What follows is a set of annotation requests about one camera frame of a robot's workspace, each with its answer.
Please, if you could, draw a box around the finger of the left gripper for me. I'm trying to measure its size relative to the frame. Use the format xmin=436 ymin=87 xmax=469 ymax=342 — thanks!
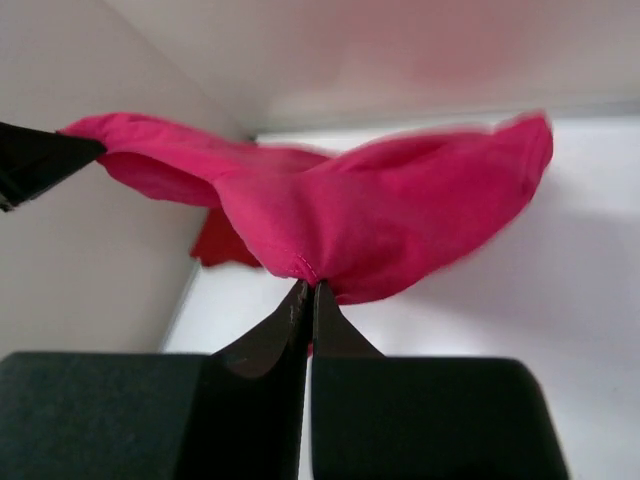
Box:
xmin=1 ymin=123 xmax=107 ymax=212

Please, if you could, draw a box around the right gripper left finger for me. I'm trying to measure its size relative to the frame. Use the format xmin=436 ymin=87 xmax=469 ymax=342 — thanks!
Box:
xmin=1 ymin=282 xmax=309 ymax=479

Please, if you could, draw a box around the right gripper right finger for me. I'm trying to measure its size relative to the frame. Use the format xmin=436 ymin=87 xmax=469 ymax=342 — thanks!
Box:
xmin=310 ymin=283 xmax=569 ymax=479

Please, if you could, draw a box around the pink t-shirt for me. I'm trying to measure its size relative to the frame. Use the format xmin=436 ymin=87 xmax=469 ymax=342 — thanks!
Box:
xmin=65 ymin=113 xmax=553 ymax=304

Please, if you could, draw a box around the red t-shirt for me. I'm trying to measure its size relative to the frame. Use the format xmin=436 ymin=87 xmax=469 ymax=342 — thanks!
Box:
xmin=190 ymin=209 xmax=262 ymax=268

